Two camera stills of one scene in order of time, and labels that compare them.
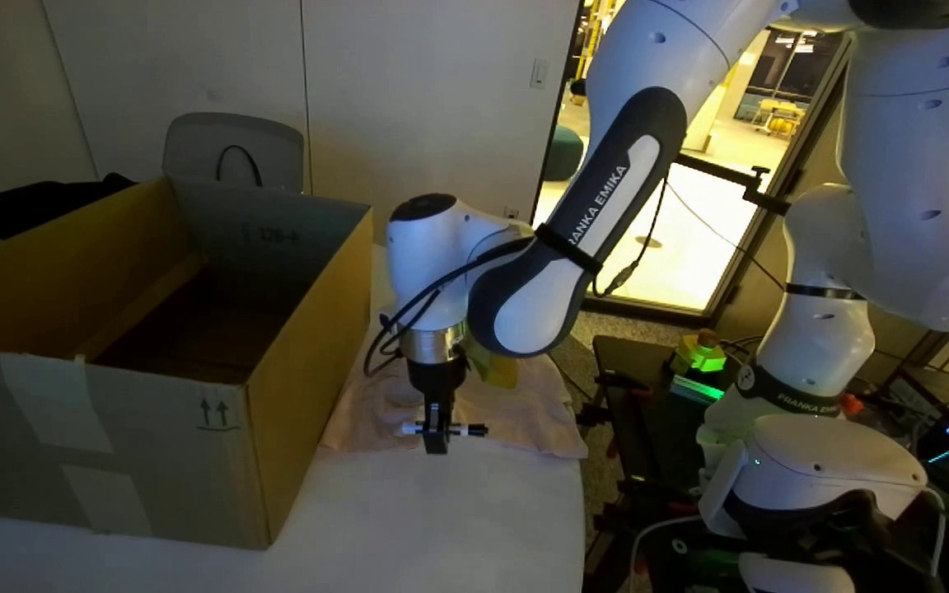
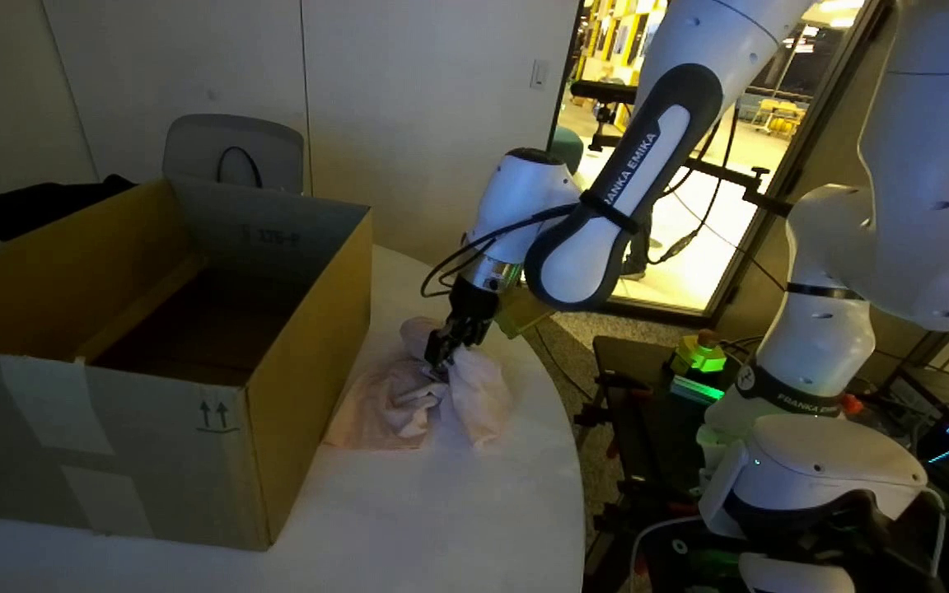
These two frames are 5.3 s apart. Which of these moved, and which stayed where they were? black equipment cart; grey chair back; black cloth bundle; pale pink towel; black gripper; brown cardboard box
Moved: black gripper; pale pink towel
Stayed: brown cardboard box; grey chair back; black cloth bundle; black equipment cart
